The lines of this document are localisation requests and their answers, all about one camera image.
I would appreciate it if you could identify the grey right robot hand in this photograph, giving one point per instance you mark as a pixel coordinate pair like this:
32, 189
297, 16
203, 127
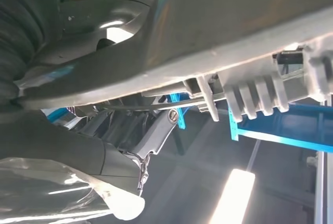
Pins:
52, 139

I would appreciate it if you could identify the blue metal shelf rack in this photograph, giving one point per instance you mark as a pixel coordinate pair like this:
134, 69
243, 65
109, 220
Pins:
286, 129

